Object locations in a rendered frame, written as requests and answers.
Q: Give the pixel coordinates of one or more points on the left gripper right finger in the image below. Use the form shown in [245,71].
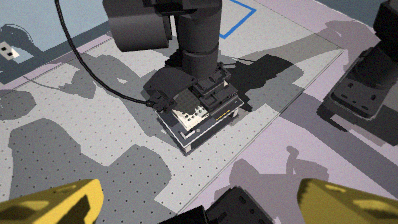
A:
[323,202]

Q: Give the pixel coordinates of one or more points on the blue rectangular tape outline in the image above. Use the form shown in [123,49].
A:
[239,23]

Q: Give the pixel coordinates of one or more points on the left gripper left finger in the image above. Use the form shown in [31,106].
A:
[74,203]

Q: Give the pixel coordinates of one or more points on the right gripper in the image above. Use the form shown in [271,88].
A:
[215,98]

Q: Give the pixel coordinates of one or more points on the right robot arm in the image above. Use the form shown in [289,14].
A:
[145,25]

